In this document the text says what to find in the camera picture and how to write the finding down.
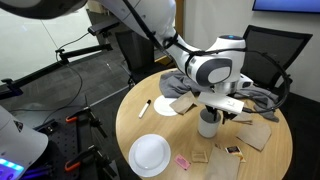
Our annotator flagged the Franka gripper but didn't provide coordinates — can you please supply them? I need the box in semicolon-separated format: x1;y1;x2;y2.
196;91;245;125

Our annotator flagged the white ceramic mug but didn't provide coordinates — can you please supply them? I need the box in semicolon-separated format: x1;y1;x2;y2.
197;107;222;139

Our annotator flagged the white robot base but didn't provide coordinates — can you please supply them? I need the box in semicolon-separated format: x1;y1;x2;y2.
0;104;50;180

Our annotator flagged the brown paper napkin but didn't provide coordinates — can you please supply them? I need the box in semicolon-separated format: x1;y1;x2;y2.
203;147;241;180
235;120;273;152
232;111;254;125
168;91;199;116

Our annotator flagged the black orange tea packet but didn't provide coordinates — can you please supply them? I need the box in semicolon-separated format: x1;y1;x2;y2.
225;145;247;164

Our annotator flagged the small brown sugar packet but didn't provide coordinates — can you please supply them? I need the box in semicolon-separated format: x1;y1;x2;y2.
190;150;209;164

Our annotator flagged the grey hoodie sweatshirt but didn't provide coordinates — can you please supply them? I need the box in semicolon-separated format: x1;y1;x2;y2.
158;69;280;123

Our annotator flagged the small white plate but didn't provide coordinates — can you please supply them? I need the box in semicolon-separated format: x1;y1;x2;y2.
153;94;179;117

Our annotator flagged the pink sugar packet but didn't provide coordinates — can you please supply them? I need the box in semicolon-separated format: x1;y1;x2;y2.
173;153;192;171

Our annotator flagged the white marker black cap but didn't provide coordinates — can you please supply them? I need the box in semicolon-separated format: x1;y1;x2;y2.
138;99;152;120

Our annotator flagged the large white plate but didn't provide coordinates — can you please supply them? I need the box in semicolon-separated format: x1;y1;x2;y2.
128;133;172;178

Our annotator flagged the black mesh office chair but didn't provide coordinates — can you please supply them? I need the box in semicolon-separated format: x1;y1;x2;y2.
239;24;314;97
115;29;174;88

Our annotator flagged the black perforated mounting board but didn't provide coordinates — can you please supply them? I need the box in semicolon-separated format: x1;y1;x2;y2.
23;105;119;180

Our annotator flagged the wall mounted tv screen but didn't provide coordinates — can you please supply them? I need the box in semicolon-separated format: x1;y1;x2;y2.
252;0;320;15

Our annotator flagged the black clamp orange handle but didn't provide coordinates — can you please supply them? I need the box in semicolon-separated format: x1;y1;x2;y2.
64;144;118;178
64;105;108;138

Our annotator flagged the black floor cable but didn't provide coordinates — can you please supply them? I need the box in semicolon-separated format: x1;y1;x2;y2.
8;32;91;125

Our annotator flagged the black stereo camera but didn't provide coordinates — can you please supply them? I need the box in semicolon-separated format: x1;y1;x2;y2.
87;20;120;37

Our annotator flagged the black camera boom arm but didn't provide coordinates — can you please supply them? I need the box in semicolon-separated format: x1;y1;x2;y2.
54;42;114;65

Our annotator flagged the black rail clamp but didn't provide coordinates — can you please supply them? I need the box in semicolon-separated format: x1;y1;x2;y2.
0;77;25;101

